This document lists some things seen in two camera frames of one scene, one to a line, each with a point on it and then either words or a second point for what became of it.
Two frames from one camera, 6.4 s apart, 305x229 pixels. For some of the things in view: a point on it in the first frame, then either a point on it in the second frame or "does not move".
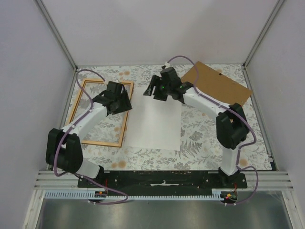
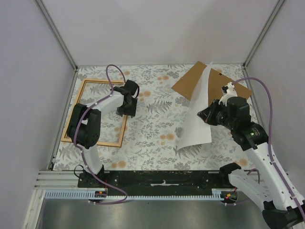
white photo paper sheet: [155, 124] -> [195, 131]
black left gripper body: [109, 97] -> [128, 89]
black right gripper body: [161, 91] -> [221, 115]
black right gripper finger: [155, 80] -> [206, 114]
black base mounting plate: [157, 183] does not move
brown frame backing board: [213, 84] does not move
